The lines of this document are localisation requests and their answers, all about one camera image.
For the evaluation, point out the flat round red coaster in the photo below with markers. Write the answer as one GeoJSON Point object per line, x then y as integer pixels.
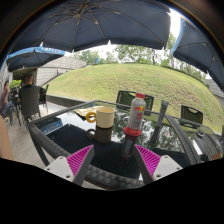
{"type": "Point", "coordinates": [131, 132]}

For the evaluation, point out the grey standing tube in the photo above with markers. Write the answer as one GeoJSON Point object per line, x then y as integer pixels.
{"type": "Point", "coordinates": [162, 113]}

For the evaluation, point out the person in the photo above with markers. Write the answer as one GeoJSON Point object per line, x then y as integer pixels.
{"type": "Point", "coordinates": [29, 79]}
{"type": "Point", "coordinates": [6, 103]}

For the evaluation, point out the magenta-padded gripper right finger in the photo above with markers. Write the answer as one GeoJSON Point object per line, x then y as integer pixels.
{"type": "Point", "coordinates": [151, 161]}

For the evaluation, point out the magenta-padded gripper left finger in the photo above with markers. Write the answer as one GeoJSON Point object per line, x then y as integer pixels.
{"type": "Point", "coordinates": [78, 161]}

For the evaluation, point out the large navy patio umbrella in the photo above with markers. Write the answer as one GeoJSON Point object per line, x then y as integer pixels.
{"type": "Point", "coordinates": [96, 23]}

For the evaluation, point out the blue-edged navy patio umbrella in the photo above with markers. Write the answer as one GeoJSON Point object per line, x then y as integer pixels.
{"type": "Point", "coordinates": [30, 58]}

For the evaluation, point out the dark wicker chair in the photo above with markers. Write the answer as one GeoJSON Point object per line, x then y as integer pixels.
{"type": "Point", "coordinates": [44, 95]}
{"type": "Point", "coordinates": [29, 103]}

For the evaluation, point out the red-capped clear drink bottle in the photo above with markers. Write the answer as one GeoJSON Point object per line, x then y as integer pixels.
{"type": "Point", "coordinates": [136, 115]}

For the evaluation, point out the black plastic chair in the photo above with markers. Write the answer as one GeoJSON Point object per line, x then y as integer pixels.
{"type": "Point", "coordinates": [125, 98]}
{"type": "Point", "coordinates": [191, 115]}

